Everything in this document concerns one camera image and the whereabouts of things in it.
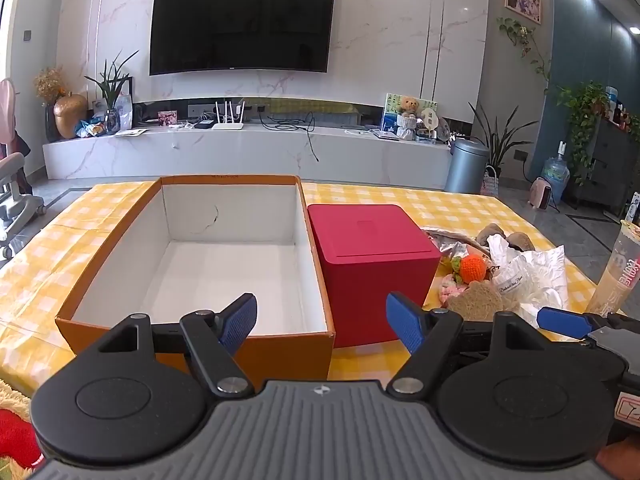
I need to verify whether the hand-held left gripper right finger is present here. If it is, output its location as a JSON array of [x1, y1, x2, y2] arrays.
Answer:
[[385, 291, 548, 396]]

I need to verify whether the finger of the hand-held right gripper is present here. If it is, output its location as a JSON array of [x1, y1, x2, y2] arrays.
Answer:
[[537, 306, 606, 341]]

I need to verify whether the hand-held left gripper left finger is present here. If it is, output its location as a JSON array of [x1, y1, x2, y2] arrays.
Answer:
[[97, 292, 258, 398]]

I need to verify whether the orange cardboard box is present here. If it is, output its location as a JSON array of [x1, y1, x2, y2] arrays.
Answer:
[[55, 174, 336, 393]]

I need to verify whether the pink white knitted toy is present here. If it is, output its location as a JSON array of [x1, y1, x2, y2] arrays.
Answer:
[[438, 280, 467, 307]]

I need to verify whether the silver snack bag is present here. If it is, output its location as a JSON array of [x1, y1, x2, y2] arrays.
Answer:
[[422, 227, 486, 267]]

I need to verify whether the brown plush toy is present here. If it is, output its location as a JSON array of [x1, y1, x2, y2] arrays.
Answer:
[[475, 222, 537, 254]]

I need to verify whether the white plastic bag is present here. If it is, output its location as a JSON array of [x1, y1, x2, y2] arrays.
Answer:
[[487, 235, 569, 322]]

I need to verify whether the milk tea cup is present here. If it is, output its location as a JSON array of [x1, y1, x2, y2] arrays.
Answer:
[[585, 220, 640, 317]]

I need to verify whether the red lidded box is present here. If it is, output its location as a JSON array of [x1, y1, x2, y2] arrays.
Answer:
[[306, 203, 443, 348]]

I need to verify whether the beige heart-shaped pad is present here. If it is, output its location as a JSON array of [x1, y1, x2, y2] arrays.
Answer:
[[445, 280, 504, 322]]

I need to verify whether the orange knitted fruit toy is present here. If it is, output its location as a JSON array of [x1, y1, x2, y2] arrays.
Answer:
[[451, 255, 494, 287]]

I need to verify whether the yellow checked tablecloth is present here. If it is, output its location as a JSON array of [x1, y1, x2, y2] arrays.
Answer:
[[0, 180, 631, 396]]

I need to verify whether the pink space heater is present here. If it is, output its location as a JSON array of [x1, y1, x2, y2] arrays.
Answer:
[[529, 177, 553, 211]]

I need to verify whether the blue water jug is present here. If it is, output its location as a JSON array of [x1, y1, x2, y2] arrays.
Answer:
[[541, 141, 571, 197]]

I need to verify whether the woven basket bag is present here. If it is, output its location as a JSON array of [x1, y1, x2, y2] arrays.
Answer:
[[481, 166, 501, 199]]

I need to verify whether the grey metal trash can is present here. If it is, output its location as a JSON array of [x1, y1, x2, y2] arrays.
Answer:
[[444, 137, 491, 195]]

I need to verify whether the white marble television console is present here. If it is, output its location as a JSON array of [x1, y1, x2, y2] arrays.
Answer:
[[42, 124, 453, 192]]

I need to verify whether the dark grey cabinet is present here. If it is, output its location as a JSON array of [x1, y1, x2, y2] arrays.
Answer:
[[570, 117, 640, 212]]

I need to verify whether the tall leafy floor plant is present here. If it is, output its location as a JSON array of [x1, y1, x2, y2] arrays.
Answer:
[[467, 102, 538, 182]]

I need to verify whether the white router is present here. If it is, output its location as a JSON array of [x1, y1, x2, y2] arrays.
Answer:
[[212, 101, 246, 131]]

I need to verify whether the round paper fan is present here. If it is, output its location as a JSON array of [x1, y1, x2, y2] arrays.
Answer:
[[419, 107, 442, 139]]

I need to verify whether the bushy green pothos plant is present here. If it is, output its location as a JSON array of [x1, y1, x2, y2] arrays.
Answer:
[[555, 81, 614, 187]]

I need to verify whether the brown teddy bear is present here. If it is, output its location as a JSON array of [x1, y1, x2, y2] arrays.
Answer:
[[396, 96, 422, 142]]

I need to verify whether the blue snack packet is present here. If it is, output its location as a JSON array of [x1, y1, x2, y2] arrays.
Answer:
[[75, 117, 109, 139]]

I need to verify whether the red plush item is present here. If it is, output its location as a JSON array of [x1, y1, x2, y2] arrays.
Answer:
[[0, 407, 44, 472]]

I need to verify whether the grey desk chair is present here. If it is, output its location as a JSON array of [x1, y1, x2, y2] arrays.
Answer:
[[0, 152, 47, 262]]

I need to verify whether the green plant in glass vase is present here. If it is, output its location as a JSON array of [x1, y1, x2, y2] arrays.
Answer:
[[84, 50, 140, 134]]

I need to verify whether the golden round vase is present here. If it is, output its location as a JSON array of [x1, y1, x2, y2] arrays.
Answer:
[[53, 92, 89, 140]]

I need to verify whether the trailing vine plant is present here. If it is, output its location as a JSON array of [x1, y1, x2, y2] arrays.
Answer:
[[496, 16, 554, 94]]

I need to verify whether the dried flower bunch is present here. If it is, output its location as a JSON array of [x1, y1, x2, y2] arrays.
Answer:
[[34, 66, 68, 107]]

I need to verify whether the black power cable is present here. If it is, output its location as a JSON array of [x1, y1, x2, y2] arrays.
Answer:
[[259, 112, 321, 164]]

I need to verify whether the black wall television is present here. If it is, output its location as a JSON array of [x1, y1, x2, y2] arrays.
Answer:
[[149, 0, 338, 77]]

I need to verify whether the framed wall picture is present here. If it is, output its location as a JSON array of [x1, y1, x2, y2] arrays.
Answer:
[[504, 0, 543, 25]]

